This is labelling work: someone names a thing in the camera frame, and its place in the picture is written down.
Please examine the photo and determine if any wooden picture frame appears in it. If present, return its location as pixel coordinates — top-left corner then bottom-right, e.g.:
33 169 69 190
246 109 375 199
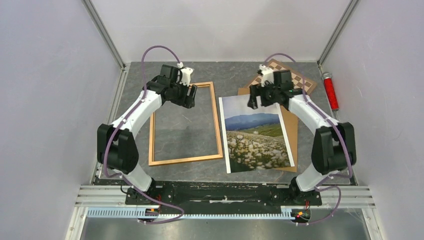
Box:
148 81 224 167

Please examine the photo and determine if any landscape photo print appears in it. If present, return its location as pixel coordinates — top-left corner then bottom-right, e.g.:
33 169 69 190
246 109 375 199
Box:
218 93 296 174

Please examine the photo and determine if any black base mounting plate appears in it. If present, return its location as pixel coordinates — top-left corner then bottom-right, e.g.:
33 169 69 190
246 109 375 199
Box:
124 180 323 215

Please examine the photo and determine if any white toothed cable rail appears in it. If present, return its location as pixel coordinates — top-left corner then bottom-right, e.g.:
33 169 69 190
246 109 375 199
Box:
86 207 306 220

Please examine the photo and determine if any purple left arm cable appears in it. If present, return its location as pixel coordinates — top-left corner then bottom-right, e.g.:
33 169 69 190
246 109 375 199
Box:
102 45 185 225

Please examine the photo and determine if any left corner aluminium post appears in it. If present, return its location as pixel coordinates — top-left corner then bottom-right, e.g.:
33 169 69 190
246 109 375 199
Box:
81 0 126 70

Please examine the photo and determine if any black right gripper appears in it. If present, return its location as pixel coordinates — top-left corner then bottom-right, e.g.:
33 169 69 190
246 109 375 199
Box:
247 80 280 110

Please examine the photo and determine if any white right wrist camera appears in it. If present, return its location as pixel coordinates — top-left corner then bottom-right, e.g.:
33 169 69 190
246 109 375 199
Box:
257 64 275 87

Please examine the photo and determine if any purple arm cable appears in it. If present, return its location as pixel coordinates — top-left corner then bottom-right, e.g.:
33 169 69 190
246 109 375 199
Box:
102 45 185 225
263 52 355 227

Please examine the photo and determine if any wooden chessboard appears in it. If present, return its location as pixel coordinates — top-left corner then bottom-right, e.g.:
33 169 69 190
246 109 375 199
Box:
237 59 318 96

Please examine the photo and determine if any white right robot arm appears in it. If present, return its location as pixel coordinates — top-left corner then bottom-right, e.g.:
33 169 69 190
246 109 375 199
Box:
247 64 357 204

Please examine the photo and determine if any brown backing board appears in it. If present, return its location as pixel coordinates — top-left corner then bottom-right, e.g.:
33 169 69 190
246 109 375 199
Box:
237 86 300 173

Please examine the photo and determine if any aluminium table edge rail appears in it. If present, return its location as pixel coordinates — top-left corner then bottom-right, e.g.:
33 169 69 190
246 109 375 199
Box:
75 181 376 209

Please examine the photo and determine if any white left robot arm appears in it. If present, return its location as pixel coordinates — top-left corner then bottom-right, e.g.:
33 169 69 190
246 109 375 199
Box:
96 63 197 204

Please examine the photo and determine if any corner aluminium post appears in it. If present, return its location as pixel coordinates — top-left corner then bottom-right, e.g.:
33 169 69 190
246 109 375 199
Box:
81 0 126 70
317 0 360 67

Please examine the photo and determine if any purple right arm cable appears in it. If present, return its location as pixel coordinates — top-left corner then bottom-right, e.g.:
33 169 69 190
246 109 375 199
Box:
263 52 355 227

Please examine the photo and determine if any right corner aluminium post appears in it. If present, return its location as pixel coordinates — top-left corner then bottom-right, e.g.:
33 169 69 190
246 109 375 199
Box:
317 0 360 67

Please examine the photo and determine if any red cylinder tool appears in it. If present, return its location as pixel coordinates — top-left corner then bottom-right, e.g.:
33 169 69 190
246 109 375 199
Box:
322 72 339 111

